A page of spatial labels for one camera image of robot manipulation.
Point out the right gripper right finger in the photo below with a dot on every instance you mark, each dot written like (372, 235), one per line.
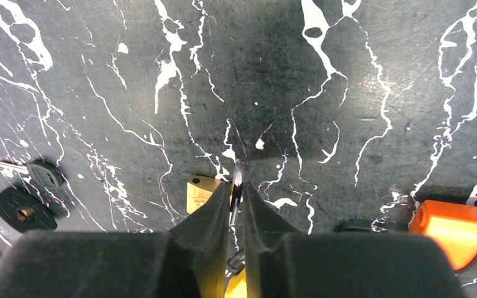
(281, 261)

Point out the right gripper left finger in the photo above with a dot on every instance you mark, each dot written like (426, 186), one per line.
(186, 261)

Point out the small brass padlock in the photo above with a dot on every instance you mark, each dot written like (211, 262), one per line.
(201, 188)

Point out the black-headed padlock key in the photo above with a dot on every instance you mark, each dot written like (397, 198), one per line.
(41, 172)

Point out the black padlock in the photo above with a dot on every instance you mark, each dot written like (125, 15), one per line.
(20, 213)

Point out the yellow padlock with keys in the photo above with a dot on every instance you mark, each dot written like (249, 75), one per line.
(236, 276)

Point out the orange padlock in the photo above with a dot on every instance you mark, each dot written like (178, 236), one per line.
(452, 226)

